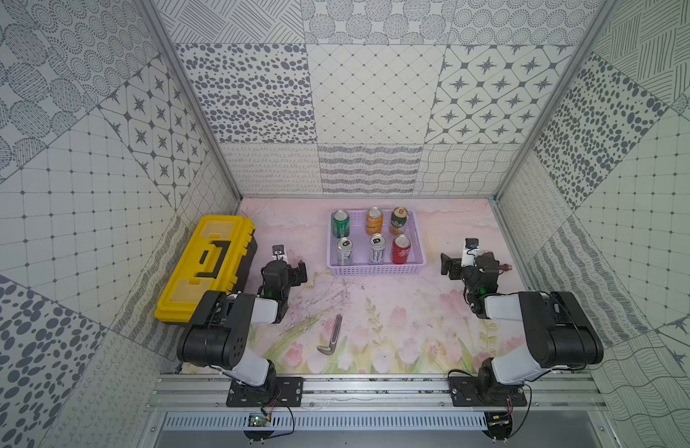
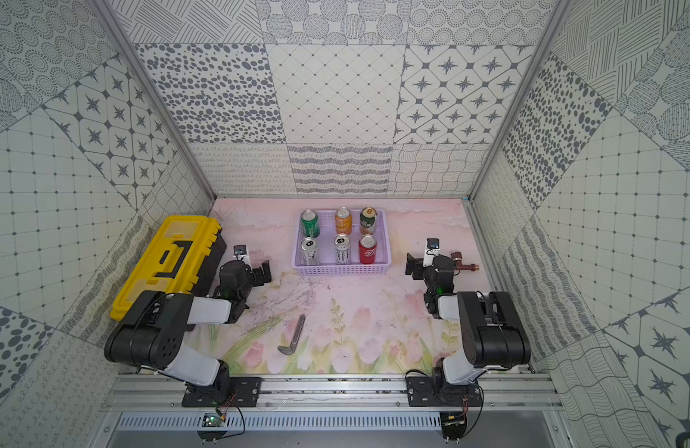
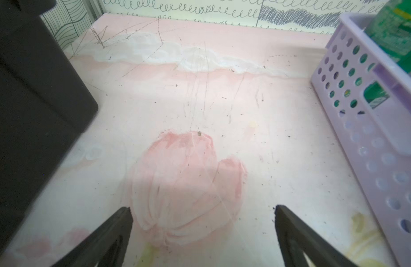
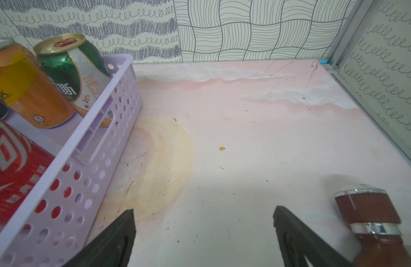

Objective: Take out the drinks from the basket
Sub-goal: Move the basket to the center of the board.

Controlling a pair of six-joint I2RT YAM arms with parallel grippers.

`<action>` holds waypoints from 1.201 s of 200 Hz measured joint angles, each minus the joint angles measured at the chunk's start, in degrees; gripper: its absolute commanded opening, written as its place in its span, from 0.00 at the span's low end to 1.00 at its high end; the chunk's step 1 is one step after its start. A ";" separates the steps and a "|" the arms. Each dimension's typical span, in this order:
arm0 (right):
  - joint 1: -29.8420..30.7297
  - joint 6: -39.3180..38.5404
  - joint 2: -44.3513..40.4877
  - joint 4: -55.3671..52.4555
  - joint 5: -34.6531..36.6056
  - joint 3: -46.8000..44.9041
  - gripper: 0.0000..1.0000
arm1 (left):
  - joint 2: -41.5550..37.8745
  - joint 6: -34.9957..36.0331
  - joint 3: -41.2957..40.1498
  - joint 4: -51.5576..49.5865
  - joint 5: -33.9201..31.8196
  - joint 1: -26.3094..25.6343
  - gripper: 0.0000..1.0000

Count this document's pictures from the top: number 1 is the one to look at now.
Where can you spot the red cola can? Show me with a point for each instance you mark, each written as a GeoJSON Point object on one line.
{"type": "Point", "coordinates": [401, 249]}

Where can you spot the green gold-top drink can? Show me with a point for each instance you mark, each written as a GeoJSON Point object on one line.
{"type": "Point", "coordinates": [398, 220]}

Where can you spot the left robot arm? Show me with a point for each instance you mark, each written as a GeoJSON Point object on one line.
{"type": "Point", "coordinates": [217, 334]}

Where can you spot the purple perforated plastic basket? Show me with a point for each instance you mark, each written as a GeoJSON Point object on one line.
{"type": "Point", "coordinates": [361, 246]}

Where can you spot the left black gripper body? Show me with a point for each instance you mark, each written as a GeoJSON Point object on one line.
{"type": "Point", "coordinates": [292, 272]}

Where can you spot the left green circuit board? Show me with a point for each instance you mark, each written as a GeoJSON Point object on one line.
{"type": "Point", "coordinates": [257, 420]}

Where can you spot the aluminium mounting rail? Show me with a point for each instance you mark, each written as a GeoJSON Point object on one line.
{"type": "Point", "coordinates": [371, 392]}

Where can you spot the green soda can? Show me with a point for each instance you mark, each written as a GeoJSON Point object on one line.
{"type": "Point", "coordinates": [340, 224]}

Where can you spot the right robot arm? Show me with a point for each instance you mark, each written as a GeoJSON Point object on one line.
{"type": "Point", "coordinates": [558, 334]}

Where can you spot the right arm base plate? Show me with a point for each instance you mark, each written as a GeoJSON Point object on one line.
{"type": "Point", "coordinates": [466, 391]}

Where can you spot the white slotted cable duct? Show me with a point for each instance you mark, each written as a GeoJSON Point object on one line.
{"type": "Point", "coordinates": [330, 421]}

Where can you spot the grey metal allen key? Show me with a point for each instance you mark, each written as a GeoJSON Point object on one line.
{"type": "Point", "coordinates": [329, 350]}

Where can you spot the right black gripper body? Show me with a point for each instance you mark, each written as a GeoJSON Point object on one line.
{"type": "Point", "coordinates": [451, 266]}

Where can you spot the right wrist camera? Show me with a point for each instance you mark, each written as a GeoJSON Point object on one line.
{"type": "Point", "coordinates": [470, 251]}

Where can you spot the right circuit board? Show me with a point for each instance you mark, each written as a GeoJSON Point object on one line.
{"type": "Point", "coordinates": [498, 426]}

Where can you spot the yellow plastic toolbox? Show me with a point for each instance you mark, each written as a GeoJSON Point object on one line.
{"type": "Point", "coordinates": [218, 256]}

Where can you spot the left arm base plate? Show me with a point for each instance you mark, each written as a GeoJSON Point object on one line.
{"type": "Point", "coordinates": [278, 391]}

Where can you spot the orange soda can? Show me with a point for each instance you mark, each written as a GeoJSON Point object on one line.
{"type": "Point", "coordinates": [374, 221]}

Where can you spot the silver slim drink can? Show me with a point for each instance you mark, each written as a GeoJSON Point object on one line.
{"type": "Point", "coordinates": [345, 249]}

